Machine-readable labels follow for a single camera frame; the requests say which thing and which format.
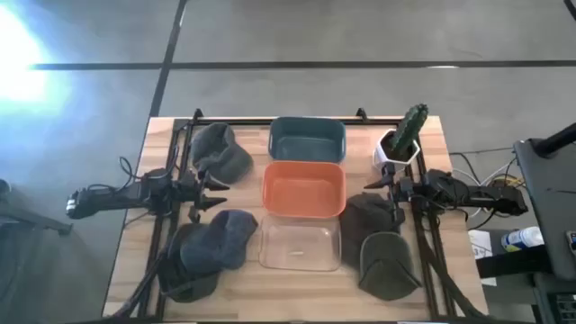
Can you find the clear plastic bin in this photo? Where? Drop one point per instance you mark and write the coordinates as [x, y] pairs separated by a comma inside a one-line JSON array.
[[299, 245]]

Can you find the olive green baseball cap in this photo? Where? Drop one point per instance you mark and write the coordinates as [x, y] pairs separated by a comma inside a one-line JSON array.
[[387, 270]]

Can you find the small remote device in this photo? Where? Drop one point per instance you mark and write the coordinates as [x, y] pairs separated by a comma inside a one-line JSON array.
[[571, 240]]

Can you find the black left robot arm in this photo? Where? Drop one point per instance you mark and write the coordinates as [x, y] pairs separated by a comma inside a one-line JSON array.
[[112, 198]]

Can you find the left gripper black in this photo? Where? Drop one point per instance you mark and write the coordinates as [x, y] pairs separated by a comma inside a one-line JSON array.
[[193, 198]]

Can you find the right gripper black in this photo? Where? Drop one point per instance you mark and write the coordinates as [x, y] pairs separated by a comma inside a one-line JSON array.
[[402, 189]]

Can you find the white blue plastic bottle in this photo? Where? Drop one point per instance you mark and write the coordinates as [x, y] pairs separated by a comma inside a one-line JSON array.
[[522, 238]]

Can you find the blue denim baseball cap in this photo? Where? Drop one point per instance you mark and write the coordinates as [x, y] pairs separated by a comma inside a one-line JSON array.
[[220, 247]]

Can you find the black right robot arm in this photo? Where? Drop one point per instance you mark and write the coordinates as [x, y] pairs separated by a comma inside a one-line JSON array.
[[472, 194]]

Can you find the white paper sheet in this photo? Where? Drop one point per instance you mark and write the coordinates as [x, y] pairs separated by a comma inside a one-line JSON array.
[[481, 245]]

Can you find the dark charcoal baseball cap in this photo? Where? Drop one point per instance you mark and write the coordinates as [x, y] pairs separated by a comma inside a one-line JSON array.
[[184, 285]]

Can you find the dark brown baseball cap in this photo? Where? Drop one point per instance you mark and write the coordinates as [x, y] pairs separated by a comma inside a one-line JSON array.
[[364, 220]]

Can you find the teal plastic bin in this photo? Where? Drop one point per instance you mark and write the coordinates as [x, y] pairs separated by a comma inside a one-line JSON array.
[[306, 144]]

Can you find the black shelf board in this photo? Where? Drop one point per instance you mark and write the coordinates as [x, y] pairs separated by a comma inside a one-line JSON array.
[[508, 263]]

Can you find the green cactus plant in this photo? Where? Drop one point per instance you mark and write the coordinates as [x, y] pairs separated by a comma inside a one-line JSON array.
[[409, 126]]

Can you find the black aluminium table frame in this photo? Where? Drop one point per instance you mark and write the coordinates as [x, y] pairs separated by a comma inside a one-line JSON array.
[[234, 122]]

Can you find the orange plastic bin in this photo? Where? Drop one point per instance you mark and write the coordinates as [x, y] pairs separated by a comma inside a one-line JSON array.
[[303, 191]]

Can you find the black floor stand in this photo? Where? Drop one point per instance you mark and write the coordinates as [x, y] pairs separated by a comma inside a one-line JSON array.
[[31, 218]]

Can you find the black pole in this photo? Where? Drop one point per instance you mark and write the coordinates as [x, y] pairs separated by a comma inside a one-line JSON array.
[[555, 140]]

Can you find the grey washed baseball cap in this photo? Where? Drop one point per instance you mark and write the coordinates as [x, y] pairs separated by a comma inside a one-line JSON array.
[[220, 150]]

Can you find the white hexagonal plant pot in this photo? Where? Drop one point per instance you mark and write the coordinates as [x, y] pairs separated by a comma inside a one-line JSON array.
[[382, 155]]

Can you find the grey side desk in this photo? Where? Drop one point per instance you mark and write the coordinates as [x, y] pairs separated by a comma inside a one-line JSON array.
[[546, 202]]

